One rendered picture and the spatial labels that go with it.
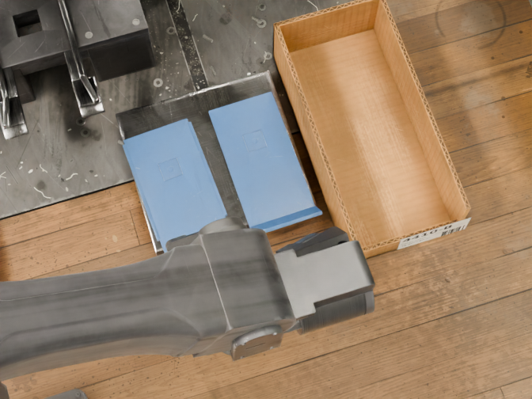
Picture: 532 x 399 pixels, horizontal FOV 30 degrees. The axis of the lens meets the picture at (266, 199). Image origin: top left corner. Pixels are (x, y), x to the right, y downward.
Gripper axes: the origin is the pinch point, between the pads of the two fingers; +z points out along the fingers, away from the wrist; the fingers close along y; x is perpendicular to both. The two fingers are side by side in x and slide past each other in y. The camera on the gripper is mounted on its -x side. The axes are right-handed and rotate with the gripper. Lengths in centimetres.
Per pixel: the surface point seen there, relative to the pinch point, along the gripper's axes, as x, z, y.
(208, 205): -2.8, 9.5, 3.7
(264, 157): -9.9, 10.8, 6.4
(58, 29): 5.7, 14.5, 24.9
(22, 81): 10.8, 16.7, 21.1
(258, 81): -12.4, 15.2, 13.6
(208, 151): -4.8, 12.6, 8.5
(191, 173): -2.3, 11.4, 7.1
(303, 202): -11.9, 7.8, 1.1
